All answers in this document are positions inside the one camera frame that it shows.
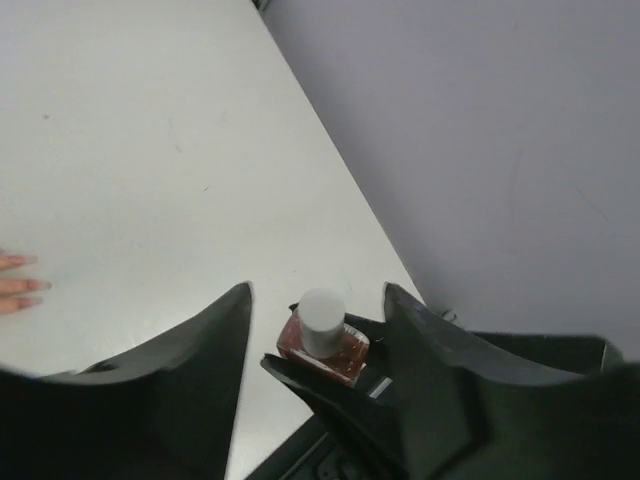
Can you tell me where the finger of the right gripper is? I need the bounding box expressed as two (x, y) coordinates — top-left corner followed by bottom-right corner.
(261, 354), (409, 479)
(287, 302), (624, 374)

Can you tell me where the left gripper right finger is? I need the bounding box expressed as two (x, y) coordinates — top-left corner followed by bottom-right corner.
(384, 284), (639, 479)

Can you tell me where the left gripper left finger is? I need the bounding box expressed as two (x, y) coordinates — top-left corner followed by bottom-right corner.
(1, 283), (252, 479)

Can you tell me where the mannequin hand with nails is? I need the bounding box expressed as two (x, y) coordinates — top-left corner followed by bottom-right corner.
(1, 250), (52, 315)

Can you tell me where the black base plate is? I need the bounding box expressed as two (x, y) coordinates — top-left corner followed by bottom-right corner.
(247, 416), (346, 480)

